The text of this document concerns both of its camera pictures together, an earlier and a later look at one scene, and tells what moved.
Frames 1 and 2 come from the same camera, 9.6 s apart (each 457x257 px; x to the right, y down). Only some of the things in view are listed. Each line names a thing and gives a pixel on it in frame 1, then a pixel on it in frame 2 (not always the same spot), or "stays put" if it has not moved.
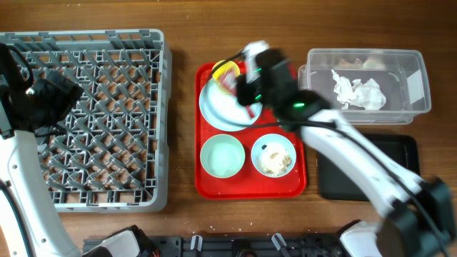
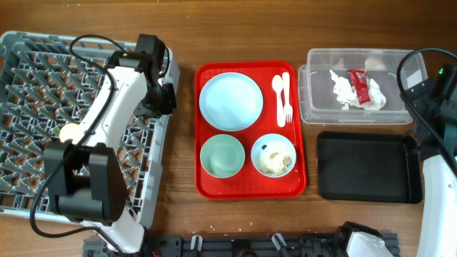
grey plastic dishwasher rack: (110, 153) stays put
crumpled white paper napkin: (366, 95) stays put
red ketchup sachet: (229, 82) -> (359, 81)
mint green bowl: (222, 155) stays put
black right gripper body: (248, 95) -> (420, 101)
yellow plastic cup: (226, 76) -> (69, 130)
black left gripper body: (51, 103) -> (161, 101)
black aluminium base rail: (243, 245) stays put
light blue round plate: (224, 111) stays put
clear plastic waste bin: (369, 86) stays put
